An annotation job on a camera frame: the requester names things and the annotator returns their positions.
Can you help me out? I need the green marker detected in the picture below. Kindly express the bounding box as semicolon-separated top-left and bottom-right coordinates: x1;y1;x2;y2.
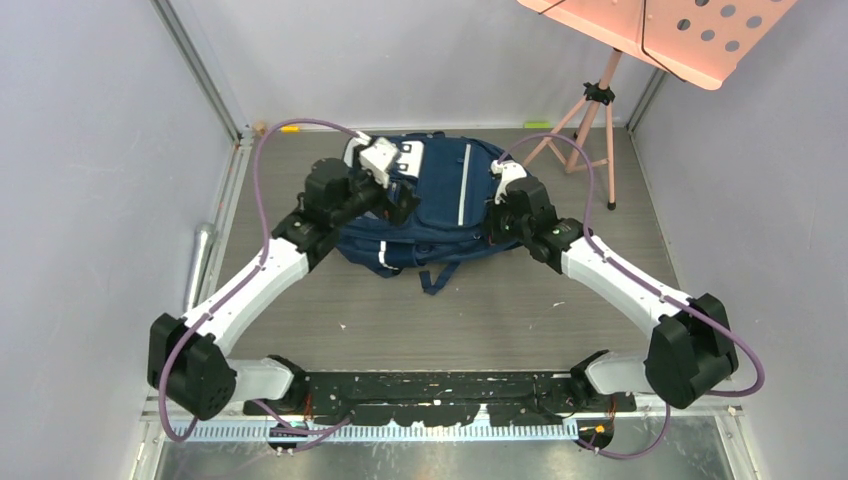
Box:
522;121;552;129

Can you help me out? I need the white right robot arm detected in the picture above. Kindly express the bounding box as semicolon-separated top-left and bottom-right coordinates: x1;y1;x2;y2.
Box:
485;173;739;411

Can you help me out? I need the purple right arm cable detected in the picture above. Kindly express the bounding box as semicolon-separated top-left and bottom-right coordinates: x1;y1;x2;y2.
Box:
493;133;766;460

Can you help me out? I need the silver metal cylinder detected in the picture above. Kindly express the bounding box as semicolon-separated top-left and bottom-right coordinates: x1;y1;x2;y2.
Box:
183;222;217;311

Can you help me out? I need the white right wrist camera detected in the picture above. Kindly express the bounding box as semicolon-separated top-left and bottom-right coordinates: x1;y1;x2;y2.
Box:
490;160;528;205

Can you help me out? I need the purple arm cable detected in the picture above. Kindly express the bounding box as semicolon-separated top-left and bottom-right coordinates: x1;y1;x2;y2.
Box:
157;118;372;454
493;133;766;460

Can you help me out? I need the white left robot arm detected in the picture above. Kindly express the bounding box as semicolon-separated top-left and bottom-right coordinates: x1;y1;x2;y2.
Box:
147;154;419;420

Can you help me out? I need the navy blue backpack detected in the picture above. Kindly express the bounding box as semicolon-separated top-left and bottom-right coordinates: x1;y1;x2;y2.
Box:
336;132;520;295

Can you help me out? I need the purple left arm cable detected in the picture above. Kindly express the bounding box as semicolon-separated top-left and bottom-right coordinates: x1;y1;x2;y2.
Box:
157;118;372;454

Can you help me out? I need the pink music stand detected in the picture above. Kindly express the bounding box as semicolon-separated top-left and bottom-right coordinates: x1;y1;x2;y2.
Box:
519;0;800;211

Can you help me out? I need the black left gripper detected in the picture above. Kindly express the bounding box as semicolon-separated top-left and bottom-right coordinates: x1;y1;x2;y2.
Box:
331;147;419;228

